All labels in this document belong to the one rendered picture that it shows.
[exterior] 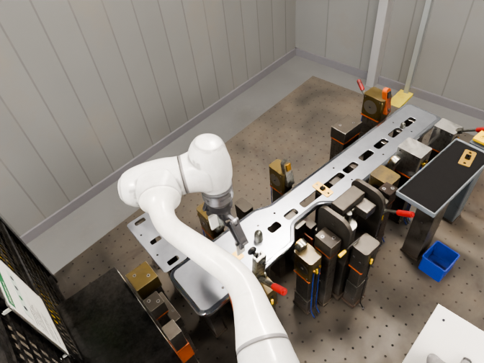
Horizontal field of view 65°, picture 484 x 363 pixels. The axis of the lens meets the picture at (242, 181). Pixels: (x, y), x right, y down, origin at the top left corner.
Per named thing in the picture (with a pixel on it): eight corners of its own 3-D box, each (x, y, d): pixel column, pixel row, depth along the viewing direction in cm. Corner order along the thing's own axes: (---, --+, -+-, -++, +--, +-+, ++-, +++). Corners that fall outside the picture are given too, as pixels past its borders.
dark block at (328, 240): (318, 287, 156) (325, 226, 125) (332, 299, 152) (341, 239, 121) (310, 295, 154) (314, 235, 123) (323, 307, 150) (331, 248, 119)
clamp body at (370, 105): (359, 140, 214) (369, 83, 187) (380, 151, 206) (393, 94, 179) (349, 147, 210) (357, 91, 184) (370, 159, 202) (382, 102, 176)
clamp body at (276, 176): (276, 207, 187) (274, 154, 162) (294, 220, 180) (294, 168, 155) (266, 214, 184) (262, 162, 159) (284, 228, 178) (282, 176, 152)
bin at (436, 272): (431, 251, 162) (437, 239, 155) (454, 266, 156) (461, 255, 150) (415, 267, 158) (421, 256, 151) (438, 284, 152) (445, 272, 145)
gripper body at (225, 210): (199, 196, 110) (204, 215, 117) (217, 212, 105) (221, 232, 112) (219, 182, 113) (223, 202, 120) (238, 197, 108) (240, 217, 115)
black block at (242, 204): (245, 234, 178) (238, 192, 156) (258, 247, 172) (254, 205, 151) (236, 240, 176) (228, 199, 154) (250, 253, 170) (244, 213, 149)
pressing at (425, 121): (402, 101, 187) (402, 98, 186) (446, 120, 174) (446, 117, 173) (166, 275, 134) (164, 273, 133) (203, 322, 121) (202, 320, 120)
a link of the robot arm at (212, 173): (229, 165, 109) (184, 176, 108) (222, 122, 98) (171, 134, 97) (238, 192, 102) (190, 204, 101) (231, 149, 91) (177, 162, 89)
